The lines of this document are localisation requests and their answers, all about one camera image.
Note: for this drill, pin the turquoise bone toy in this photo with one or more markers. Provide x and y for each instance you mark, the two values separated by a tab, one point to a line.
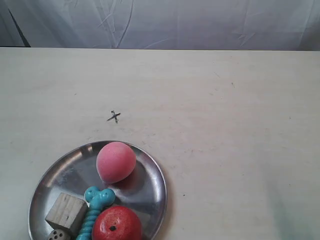
98	200

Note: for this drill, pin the red apple toy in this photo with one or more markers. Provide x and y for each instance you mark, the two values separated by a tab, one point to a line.
117	223

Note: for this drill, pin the small wooden die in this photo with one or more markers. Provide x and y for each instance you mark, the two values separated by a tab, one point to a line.
58	234

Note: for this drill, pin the round metal plate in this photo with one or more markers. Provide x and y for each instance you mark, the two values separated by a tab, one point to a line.
144	190

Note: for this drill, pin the pink peach toy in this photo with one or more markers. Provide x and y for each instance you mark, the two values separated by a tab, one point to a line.
115	162

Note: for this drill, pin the plain wooden cube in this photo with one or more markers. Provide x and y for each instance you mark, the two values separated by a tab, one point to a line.
67	213

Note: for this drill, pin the white backdrop cloth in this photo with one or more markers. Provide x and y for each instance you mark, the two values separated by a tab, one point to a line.
162	24

